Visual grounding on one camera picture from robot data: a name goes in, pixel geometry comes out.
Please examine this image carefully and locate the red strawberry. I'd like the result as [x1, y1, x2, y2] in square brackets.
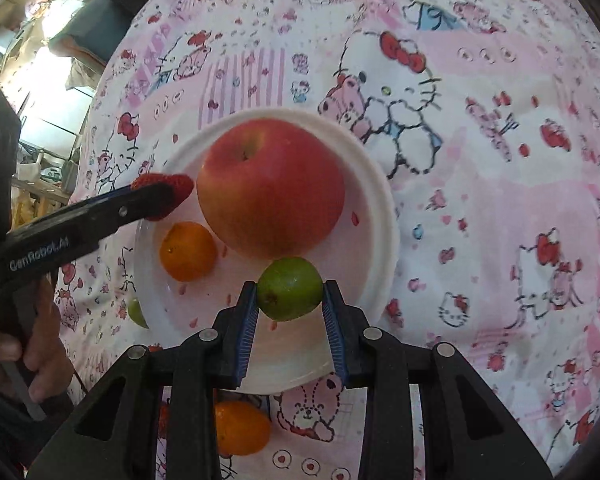
[131, 172, 195, 222]

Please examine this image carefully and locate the pink cartoon printed blanket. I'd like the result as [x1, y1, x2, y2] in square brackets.
[55, 0, 600, 480]

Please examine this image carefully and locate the person's left hand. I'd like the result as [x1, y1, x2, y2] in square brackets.
[0, 279, 77, 405]

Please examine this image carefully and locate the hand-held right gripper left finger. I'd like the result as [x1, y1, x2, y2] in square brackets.
[25, 281, 261, 480]

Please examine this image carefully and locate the orange tangerine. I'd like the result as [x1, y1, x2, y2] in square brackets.
[160, 221, 218, 282]
[215, 400, 272, 457]

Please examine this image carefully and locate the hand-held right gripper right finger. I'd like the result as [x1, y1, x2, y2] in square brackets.
[321, 280, 553, 480]

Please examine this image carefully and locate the large red apple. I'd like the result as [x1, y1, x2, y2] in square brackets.
[196, 119, 346, 260]

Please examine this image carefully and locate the white round plate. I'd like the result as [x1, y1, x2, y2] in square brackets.
[132, 108, 401, 395]

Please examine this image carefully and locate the small green fruit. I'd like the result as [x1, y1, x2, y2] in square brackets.
[127, 297, 151, 330]
[256, 257, 325, 322]

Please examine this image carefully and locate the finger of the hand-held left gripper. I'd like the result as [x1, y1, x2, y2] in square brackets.
[72, 181, 179, 235]

